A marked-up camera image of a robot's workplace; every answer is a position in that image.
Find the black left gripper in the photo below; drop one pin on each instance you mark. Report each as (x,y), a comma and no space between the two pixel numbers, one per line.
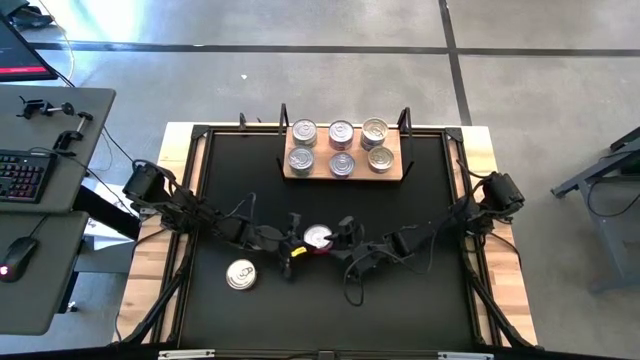
(294,250)

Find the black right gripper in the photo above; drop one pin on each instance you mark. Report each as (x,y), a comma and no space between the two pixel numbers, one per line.
(352,240)

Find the wooden shelf with black frame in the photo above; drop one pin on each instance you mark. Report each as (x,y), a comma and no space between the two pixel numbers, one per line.
(322,167)

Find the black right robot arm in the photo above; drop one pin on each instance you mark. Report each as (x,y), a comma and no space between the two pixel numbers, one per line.
(430,235)

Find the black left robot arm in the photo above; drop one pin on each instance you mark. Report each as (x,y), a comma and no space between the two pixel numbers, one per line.
(190,210)

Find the black table clamp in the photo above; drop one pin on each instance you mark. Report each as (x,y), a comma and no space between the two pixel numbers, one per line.
(243,122)

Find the white paper sheets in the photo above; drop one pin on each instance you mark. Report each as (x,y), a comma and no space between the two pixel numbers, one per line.
(100,235)

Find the black desk clamp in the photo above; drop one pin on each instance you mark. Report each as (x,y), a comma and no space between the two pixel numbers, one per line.
(32,106)
(75,134)

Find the grey desk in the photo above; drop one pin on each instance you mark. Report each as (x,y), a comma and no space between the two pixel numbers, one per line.
(30,130)
(45,300)

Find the grey metal table base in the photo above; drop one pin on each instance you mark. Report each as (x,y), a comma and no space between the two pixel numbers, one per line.
(615,240)

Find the backlit black keyboard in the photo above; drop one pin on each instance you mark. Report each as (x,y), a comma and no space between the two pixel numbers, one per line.
(25,175)

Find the black computer mouse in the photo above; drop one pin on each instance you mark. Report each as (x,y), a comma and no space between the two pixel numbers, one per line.
(17,257)

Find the black computer monitor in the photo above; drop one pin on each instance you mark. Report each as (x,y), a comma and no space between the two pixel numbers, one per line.
(20,55)

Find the black monitor stand base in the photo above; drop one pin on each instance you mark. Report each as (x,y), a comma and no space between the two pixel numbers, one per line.
(30,17)

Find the silver metal bracket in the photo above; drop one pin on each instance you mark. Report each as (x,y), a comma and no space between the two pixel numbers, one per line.
(465,356)
(185,354)

